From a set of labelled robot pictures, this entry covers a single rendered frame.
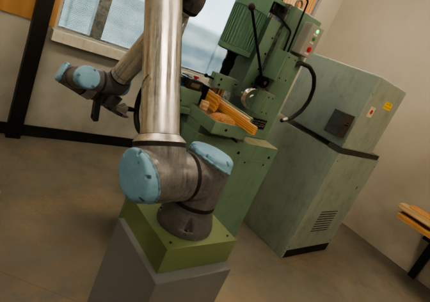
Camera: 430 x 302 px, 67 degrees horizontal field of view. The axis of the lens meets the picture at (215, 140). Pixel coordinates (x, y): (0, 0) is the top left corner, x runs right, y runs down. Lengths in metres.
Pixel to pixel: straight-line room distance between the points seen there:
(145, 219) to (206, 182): 0.25
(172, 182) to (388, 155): 3.05
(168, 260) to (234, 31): 1.10
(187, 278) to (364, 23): 3.59
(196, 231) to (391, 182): 2.86
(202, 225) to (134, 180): 0.29
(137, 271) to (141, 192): 0.32
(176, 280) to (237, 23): 1.17
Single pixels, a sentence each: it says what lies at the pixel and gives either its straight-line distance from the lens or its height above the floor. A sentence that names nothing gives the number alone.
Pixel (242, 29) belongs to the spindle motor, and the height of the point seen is 1.31.
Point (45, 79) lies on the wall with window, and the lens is 2.77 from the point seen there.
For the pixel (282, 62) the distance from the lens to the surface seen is 1.71.
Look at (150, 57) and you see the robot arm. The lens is 0.94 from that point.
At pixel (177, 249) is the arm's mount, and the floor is 0.64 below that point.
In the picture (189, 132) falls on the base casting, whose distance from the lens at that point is 1.59.
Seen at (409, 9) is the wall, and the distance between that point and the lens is 4.05.
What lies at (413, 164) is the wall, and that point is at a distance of 3.64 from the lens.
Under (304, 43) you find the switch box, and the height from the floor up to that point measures 1.37.
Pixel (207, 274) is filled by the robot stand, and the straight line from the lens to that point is 1.13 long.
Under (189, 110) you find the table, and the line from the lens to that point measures 1.61.
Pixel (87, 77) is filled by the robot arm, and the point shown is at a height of 0.90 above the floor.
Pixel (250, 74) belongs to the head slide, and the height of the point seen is 1.13.
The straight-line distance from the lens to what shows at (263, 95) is 1.71.
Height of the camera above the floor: 1.21
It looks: 16 degrees down
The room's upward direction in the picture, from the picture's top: 24 degrees clockwise
